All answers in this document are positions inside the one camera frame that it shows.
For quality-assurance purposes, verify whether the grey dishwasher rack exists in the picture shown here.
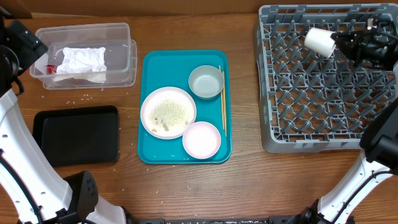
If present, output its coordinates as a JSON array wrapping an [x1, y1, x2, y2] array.
[[253, 3, 397, 153]]

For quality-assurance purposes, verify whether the white paper cup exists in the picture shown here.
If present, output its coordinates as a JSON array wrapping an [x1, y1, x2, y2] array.
[[304, 27, 336, 58]]

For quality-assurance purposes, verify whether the teal plastic tray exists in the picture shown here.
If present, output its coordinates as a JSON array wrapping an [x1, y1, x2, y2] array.
[[137, 50, 233, 165]]

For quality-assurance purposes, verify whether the black tray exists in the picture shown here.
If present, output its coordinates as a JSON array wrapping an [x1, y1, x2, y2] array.
[[32, 105, 119, 167]]

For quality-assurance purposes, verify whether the grey bowl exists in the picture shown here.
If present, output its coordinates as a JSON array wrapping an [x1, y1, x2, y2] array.
[[188, 65, 224, 99]]

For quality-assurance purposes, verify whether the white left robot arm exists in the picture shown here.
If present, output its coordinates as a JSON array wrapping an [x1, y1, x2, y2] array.
[[1, 20, 134, 224]]

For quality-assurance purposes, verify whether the white napkin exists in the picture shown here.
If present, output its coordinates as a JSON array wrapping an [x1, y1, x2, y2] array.
[[53, 47, 107, 83]]

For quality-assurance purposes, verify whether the clear plastic bin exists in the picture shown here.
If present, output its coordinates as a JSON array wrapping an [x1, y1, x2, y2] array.
[[29, 23, 137, 90]]

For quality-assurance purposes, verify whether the red snack wrapper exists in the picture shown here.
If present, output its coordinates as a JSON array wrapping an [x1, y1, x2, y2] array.
[[45, 64, 57, 75]]

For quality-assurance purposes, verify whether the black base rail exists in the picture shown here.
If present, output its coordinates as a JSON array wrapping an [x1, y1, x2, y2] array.
[[137, 216, 292, 224]]

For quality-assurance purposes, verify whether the wooden chopstick left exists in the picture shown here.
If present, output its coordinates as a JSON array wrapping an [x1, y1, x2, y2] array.
[[218, 65, 225, 130]]

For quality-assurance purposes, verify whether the wooden chopstick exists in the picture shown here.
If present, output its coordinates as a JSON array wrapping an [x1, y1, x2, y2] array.
[[218, 65, 225, 130], [221, 71, 228, 137]]

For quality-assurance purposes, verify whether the wooden chopstick right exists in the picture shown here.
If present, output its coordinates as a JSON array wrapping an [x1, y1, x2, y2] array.
[[221, 71, 228, 137]]

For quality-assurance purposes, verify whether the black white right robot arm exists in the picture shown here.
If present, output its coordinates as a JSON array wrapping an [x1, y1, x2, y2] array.
[[288, 17, 397, 223]]

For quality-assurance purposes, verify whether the large white dirty plate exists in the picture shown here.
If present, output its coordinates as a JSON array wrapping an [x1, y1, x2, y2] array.
[[140, 86, 197, 140]]

